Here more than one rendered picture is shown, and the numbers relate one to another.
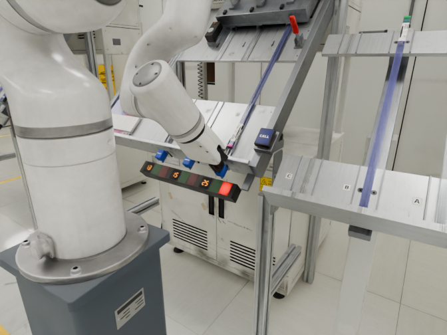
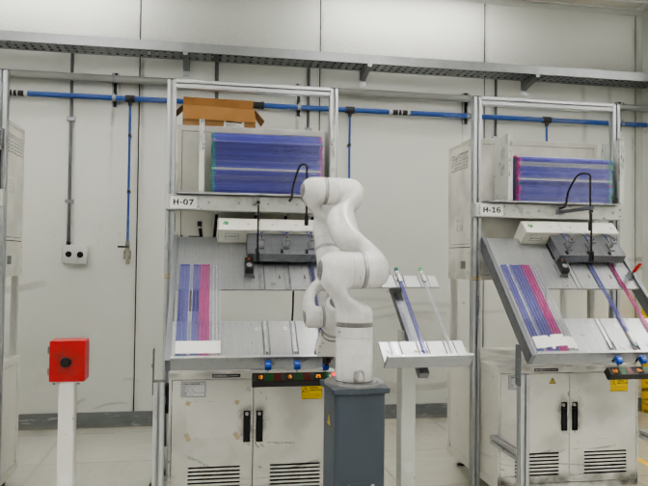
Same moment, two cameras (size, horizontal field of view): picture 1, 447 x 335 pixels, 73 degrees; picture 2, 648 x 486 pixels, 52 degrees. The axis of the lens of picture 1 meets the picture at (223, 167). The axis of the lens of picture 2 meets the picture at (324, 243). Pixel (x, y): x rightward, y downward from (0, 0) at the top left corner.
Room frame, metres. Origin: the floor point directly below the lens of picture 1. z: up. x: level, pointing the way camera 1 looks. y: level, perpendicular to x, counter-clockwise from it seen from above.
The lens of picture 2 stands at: (-1.07, 1.78, 1.10)
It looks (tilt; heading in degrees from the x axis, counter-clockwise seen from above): 1 degrees up; 316
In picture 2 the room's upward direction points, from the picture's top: 1 degrees clockwise
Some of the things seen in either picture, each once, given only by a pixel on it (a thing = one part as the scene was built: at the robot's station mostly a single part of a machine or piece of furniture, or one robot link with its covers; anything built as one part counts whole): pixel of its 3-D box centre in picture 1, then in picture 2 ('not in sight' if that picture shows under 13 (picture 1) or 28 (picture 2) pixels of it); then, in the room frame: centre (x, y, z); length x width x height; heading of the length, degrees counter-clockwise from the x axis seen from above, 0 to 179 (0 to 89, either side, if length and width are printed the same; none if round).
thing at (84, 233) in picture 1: (78, 189); (354, 354); (0.41, 0.22, 0.79); 0.19 x 0.19 x 0.18
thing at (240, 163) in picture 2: not in sight; (266, 165); (1.30, -0.13, 1.52); 0.51 x 0.13 x 0.27; 56
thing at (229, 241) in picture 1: (251, 193); (248, 425); (1.43, -0.15, 0.31); 0.70 x 0.65 x 0.62; 56
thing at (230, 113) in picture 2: not in sight; (240, 114); (1.61, -0.21, 1.82); 0.68 x 0.30 x 0.20; 56
